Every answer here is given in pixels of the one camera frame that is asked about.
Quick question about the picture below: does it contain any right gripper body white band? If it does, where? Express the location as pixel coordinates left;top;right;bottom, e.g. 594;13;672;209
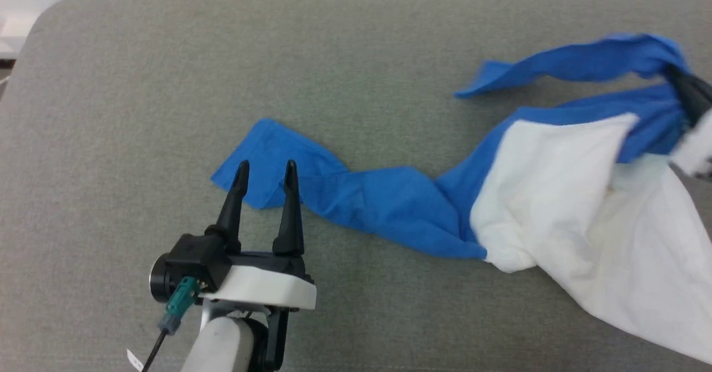
670;107;712;181

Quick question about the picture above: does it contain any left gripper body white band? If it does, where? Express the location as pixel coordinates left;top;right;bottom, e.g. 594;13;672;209
201;250;318;313

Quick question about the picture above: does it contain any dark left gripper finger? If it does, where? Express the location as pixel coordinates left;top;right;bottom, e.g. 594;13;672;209
271;160;305;258
205;160;250;254

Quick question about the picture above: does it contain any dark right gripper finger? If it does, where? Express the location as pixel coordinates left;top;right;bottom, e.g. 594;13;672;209
680;72;712;118
664;65;703;128

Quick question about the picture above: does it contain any blue and white garment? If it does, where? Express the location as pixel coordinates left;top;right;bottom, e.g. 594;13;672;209
210;33;712;365

